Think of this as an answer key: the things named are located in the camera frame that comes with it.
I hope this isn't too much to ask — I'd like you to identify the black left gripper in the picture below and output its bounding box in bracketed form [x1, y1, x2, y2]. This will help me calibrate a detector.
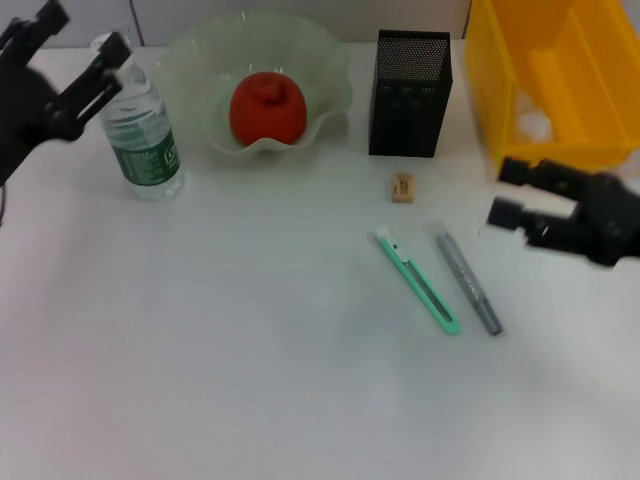
[0, 0, 133, 187]

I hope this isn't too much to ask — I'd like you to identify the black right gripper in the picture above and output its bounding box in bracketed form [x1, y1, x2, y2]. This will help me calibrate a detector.
[487, 155, 640, 270]

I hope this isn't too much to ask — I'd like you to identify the white paper ball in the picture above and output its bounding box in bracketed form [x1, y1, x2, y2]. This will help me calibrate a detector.
[514, 89, 554, 144]

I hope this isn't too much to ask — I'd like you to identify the mint green utility knife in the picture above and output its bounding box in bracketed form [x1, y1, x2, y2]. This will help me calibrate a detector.
[374, 225, 463, 336]

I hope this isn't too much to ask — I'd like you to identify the clear green-label water bottle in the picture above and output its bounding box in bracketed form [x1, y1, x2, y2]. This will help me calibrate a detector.
[89, 32, 187, 203]

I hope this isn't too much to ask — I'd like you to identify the grey marker pen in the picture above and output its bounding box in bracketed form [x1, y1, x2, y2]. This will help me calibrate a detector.
[427, 222, 504, 337]

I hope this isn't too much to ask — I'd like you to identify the small beige eraser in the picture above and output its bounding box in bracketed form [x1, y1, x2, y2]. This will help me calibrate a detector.
[389, 172, 417, 205]

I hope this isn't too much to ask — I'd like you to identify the black mesh pen holder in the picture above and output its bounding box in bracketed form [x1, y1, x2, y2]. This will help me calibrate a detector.
[368, 28, 454, 159]

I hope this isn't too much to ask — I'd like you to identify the pale green wavy glass bowl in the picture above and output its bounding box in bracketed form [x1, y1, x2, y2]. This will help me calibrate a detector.
[154, 12, 354, 162]

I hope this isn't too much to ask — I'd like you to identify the yellow plastic bin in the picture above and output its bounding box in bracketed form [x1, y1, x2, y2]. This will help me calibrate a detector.
[463, 0, 640, 174]

